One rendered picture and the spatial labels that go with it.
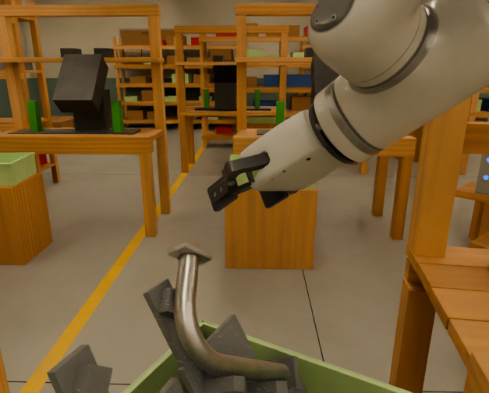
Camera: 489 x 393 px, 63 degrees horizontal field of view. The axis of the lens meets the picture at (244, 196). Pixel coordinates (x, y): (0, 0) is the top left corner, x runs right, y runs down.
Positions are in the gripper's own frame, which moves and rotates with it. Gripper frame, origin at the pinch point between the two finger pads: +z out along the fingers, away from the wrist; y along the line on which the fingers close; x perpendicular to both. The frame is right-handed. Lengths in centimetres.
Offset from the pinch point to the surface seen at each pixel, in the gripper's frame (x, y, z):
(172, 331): 12.3, 3.9, 18.1
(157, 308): 8.7, 5.6, 17.5
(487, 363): 36, -48, 0
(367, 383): 29.0, -20.8, 7.9
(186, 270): 5.1, 2.2, 13.1
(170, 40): -661, -515, 521
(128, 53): -716, -477, 642
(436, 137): -15, -81, -2
